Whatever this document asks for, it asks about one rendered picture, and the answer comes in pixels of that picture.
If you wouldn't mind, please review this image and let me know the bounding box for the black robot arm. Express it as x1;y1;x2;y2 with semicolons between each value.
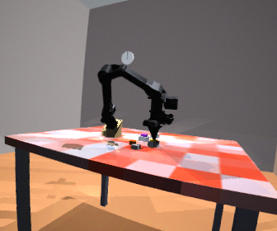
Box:
98;64;178;130

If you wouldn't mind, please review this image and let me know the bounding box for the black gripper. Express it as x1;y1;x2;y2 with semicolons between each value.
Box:
143;108;166;140

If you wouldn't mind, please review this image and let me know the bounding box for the purple button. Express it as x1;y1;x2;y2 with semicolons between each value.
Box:
138;134;149;142

